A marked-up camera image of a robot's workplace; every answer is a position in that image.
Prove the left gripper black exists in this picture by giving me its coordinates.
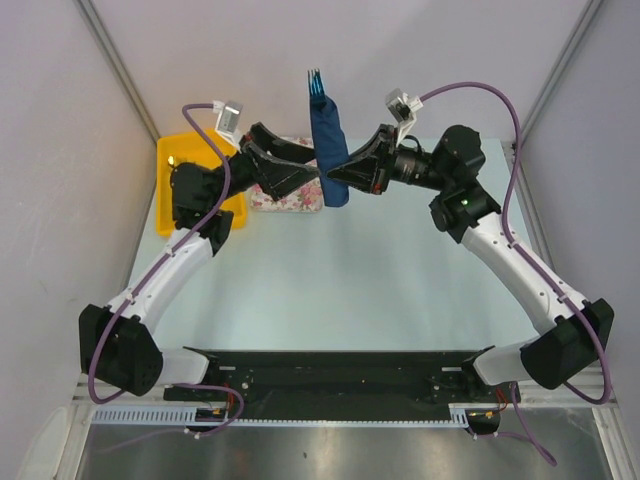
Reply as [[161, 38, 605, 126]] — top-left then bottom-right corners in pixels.
[[207, 123, 319, 208]]

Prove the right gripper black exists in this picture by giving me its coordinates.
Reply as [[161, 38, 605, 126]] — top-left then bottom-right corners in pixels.
[[326, 125, 451, 196]]

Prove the dark blue paper napkin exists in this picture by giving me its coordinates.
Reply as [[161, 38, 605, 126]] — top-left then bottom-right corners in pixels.
[[309, 96, 349, 208]]

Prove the blue metal fork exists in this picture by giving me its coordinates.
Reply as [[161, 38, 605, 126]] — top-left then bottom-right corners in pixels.
[[307, 69, 326, 105]]

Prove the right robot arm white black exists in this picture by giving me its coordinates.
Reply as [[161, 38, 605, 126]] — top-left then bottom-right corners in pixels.
[[328, 125, 614, 401]]

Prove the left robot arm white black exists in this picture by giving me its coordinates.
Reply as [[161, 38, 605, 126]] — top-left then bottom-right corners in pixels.
[[79, 123, 320, 404]]

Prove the floral pattern tray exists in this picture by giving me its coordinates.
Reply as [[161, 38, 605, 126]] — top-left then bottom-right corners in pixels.
[[251, 138, 323, 212]]

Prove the yellow plastic bin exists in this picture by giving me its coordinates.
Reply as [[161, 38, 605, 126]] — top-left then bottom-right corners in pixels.
[[155, 129, 248, 237]]

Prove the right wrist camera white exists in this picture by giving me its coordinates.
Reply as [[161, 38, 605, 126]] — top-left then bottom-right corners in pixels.
[[385, 88, 423, 145]]

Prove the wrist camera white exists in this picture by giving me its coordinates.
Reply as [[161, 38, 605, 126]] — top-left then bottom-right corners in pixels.
[[385, 88, 423, 145], [212, 100, 243, 149]]

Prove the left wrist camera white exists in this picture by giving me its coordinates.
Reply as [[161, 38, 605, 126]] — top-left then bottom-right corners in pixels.
[[212, 100, 243, 149]]

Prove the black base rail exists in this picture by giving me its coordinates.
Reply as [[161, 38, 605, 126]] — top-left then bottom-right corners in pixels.
[[163, 350, 509, 422]]

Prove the aluminium frame rail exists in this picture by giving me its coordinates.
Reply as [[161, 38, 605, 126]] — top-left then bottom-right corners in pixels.
[[71, 366, 604, 408]]

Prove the white slotted cable duct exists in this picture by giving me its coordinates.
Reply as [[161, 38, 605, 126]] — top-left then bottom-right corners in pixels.
[[92, 405, 468, 428]]

